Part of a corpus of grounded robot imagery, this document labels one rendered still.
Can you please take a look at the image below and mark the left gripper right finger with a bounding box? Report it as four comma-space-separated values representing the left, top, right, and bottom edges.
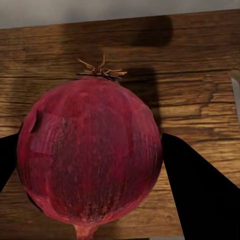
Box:
162, 133, 240, 240

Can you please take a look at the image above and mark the cutting board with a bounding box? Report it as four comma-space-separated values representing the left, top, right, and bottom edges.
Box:
0, 9, 240, 240

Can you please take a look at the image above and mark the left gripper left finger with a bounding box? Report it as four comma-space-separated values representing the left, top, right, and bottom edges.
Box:
0, 134, 18, 192

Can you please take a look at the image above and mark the vidalia onion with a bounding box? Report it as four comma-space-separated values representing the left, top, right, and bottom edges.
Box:
14, 60, 164, 240

